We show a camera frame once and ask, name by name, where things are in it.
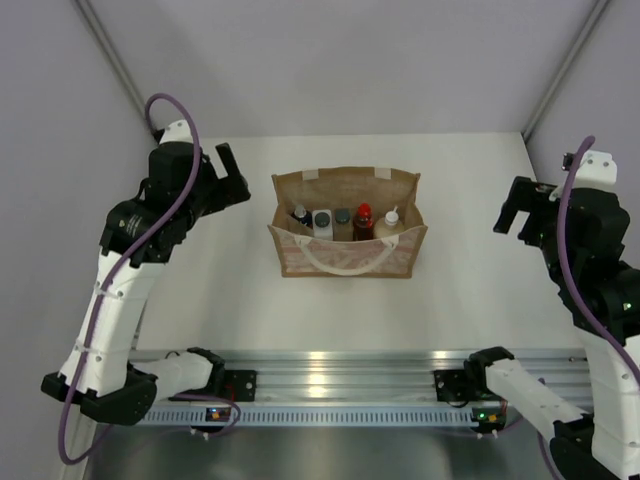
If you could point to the red sauce bottle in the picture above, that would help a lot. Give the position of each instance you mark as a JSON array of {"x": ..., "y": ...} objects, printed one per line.
[{"x": 363, "y": 224}]

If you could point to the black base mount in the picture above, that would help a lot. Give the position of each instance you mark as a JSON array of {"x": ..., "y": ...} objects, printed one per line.
[
  {"x": 452, "y": 386},
  {"x": 240, "y": 385}
]

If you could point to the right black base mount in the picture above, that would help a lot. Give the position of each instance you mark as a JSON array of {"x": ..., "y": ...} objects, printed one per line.
[{"x": 452, "y": 386}]

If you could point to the right aluminium frame post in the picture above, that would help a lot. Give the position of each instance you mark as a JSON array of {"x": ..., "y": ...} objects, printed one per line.
[{"x": 568, "y": 61}]

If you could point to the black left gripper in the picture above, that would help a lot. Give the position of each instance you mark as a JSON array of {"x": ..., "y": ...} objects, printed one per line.
[{"x": 226, "y": 190}]

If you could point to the burlap canvas tote bag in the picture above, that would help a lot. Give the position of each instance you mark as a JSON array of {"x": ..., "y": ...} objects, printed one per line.
[{"x": 302, "y": 254}]

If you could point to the orange blue bottle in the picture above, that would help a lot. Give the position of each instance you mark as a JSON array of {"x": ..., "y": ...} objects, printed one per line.
[{"x": 302, "y": 221}]

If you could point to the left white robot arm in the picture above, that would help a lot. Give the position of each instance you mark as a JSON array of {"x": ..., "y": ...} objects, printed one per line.
[{"x": 98, "y": 375}]

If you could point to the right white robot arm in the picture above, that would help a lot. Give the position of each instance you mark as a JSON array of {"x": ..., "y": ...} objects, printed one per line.
[{"x": 579, "y": 227}]

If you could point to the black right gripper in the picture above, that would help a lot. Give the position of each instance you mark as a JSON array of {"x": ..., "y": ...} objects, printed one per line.
[{"x": 526, "y": 196}]

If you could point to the left aluminium frame post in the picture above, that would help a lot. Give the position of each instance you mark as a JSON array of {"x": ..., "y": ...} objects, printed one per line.
[{"x": 93, "y": 23}]

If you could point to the white bottle dark cap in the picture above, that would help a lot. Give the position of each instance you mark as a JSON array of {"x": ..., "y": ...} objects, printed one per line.
[{"x": 322, "y": 224}]

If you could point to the perforated cable tray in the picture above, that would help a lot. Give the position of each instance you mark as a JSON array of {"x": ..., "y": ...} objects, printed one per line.
[{"x": 253, "y": 415}]

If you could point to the clear bottle dark cap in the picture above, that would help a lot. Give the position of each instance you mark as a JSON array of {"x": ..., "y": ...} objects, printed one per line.
[{"x": 342, "y": 226}]

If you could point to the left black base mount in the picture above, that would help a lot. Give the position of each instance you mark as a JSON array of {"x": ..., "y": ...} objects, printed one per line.
[{"x": 240, "y": 385}]

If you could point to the aluminium frame post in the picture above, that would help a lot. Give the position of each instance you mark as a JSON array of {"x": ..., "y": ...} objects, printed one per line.
[
  {"x": 93, "y": 23},
  {"x": 568, "y": 61}
]

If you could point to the cream squeeze bottle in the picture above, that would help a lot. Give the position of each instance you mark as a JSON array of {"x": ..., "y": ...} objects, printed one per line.
[{"x": 389, "y": 225}]

